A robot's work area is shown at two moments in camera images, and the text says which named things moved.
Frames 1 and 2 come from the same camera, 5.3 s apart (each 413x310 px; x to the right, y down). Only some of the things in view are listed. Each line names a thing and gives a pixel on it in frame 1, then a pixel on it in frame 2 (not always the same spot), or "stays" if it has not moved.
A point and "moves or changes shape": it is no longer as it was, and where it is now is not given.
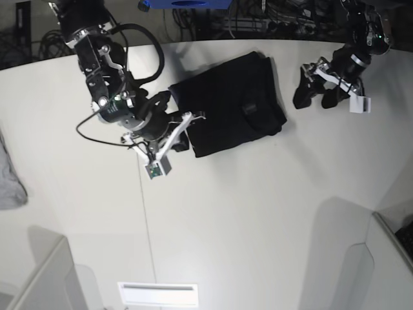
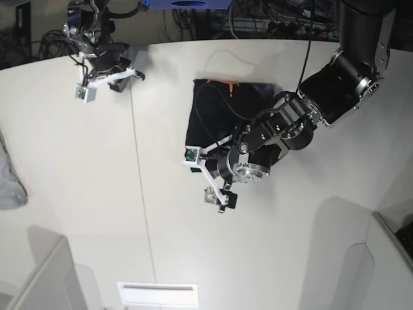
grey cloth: x=13 y=194 stays
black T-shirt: x=239 y=97 moves or changes shape
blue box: x=188 y=4 stays
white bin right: x=378 y=274 stays
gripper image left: x=153 y=126 to x=103 y=64
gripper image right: x=345 y=70 to x=223 y=168
